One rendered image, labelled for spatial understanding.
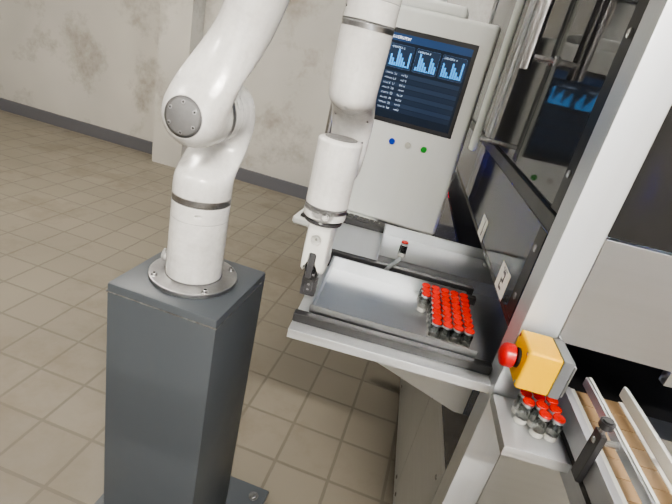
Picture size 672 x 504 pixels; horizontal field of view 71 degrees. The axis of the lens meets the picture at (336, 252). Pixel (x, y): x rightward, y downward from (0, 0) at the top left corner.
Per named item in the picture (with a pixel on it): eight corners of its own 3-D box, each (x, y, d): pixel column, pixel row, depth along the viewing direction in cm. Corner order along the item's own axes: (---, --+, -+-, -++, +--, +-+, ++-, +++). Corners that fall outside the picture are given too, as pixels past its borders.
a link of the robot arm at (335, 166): (313, 191, 97) (300, 203, 89) (326, 128, 92) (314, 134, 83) (352, 202, 96) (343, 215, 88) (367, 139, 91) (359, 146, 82)
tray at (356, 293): (462, 303, 117) (466, 291, 115) (471, 365, 93) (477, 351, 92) (330, 267, 119) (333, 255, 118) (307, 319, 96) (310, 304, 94)
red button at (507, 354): (515, 361, 80) (524, 342, 79) (520, 375, 76) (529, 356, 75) (493, 355, 80) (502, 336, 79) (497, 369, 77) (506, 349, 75)
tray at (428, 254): (487, 261, 147) (491, 251, 146) (500, 300, 124) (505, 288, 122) (382, 233, 150) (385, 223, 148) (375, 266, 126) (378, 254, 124)
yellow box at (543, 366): (547, 373, 82) (563, 339, 79) (558, 400, 75) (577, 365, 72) (504, 361, 82) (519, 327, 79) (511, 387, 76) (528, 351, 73)
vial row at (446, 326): (443, 305, 113) (449, 289, 112) (446, 346, 97) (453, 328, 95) (434, 303, 114) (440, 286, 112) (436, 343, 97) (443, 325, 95)
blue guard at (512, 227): (451, 146, 265) (461, 114, 258) (513, 322, 88) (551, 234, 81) (450, 146, 265) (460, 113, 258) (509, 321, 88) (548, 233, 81)
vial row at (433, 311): (434, 303, 114) (440, 286, 112) (436, 343, 97) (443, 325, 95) (425, 300, 114) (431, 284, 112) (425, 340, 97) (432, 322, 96)
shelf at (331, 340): (483, 260, 153) (485, 255, 152) (529, 405, 89) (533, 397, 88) (341, 223, 156) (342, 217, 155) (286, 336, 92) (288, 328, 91)
